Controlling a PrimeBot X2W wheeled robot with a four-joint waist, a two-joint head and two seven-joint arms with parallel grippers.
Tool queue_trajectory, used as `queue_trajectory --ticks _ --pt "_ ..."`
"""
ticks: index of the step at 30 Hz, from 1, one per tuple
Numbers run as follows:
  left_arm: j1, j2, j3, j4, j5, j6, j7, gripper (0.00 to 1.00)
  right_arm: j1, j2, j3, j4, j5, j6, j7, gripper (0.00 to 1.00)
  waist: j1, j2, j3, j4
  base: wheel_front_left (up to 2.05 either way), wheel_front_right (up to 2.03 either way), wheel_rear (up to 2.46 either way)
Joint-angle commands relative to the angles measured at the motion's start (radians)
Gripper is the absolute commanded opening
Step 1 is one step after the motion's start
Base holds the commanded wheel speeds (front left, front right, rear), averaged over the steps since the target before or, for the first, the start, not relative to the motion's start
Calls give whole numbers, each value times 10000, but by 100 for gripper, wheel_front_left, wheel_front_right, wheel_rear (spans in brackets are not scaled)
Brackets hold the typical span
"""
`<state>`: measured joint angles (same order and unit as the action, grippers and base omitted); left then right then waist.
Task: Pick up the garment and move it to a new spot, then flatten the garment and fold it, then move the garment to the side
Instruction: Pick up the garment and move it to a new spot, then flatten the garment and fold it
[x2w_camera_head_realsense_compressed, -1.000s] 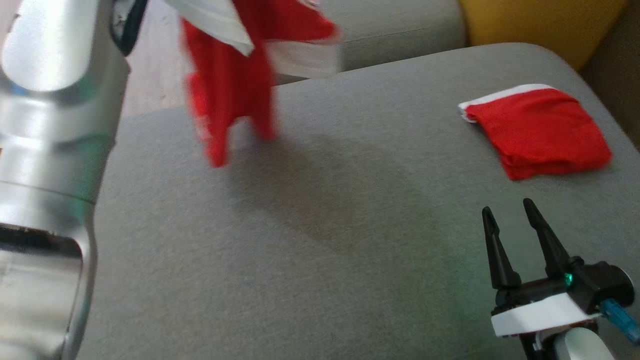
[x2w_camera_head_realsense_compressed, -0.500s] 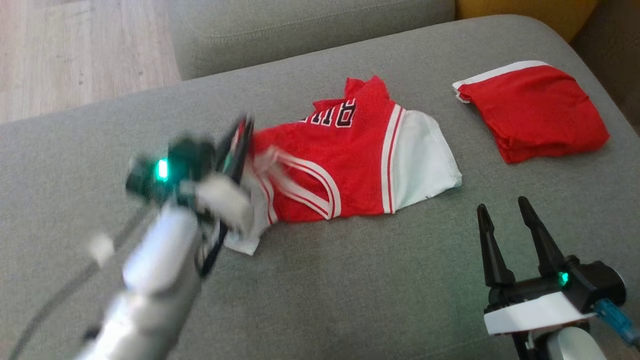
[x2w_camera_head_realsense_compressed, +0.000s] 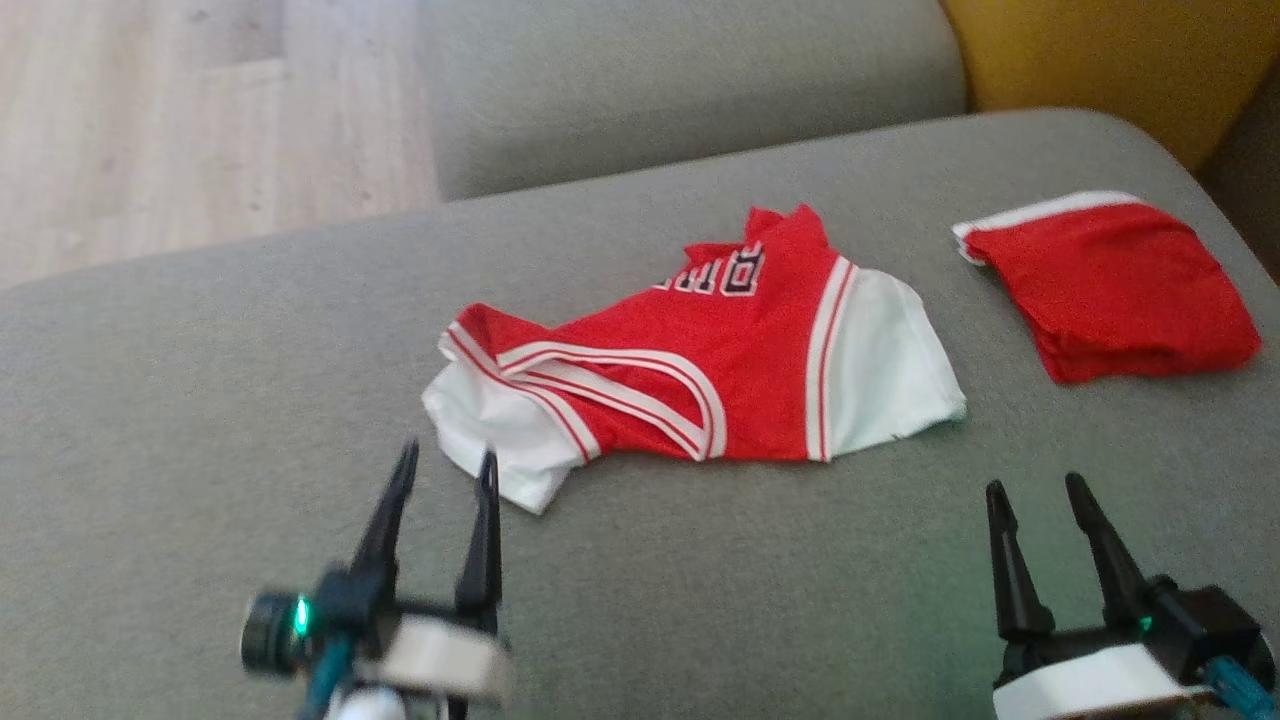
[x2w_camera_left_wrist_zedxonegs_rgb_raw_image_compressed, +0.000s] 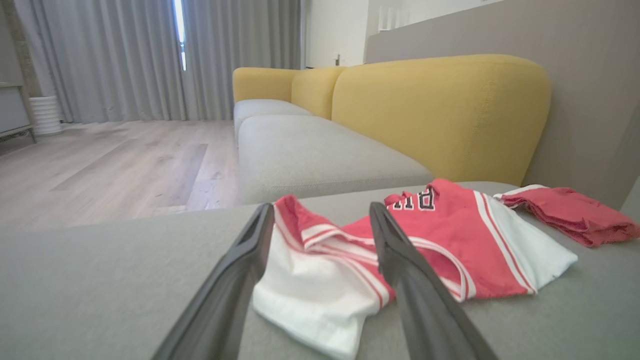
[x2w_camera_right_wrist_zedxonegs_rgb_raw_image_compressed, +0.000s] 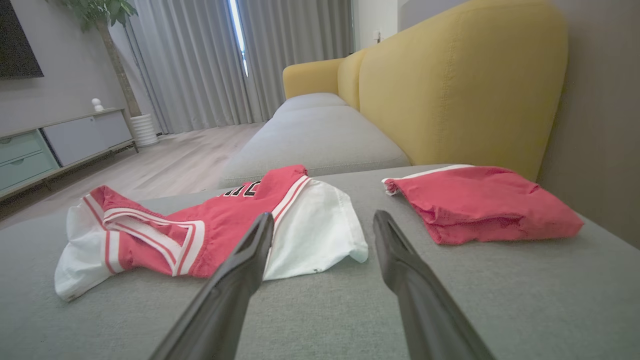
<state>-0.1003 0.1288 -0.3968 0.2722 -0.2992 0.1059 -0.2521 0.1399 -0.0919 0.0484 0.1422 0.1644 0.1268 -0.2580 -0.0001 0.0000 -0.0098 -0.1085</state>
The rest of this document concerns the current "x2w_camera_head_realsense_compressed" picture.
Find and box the grey sofa cushion with seam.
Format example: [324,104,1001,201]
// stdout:
[415,0,969,203]

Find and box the teal gripper cable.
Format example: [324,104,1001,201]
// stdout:
[298,635,358,720]
[1205,655,1280,720]

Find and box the large grey sofa seat cushion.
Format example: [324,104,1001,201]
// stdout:
[0,108,1280,720]

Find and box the yellow cushion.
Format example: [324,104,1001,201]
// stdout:
[940,0,1280,171]

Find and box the red shorts white trim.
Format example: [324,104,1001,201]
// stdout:
[951,190,1263,385]

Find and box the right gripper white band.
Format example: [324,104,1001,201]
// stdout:
[985,472,1276,720]

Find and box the teal left gripper cable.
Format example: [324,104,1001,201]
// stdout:
[298,635,358,720]

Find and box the red white basketball jersey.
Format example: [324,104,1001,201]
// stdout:
[421,204,968,516]

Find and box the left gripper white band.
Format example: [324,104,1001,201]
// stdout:
[312,438,516,720]

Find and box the teal right gripper cable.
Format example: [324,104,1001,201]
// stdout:
[1205,655,1280,720]

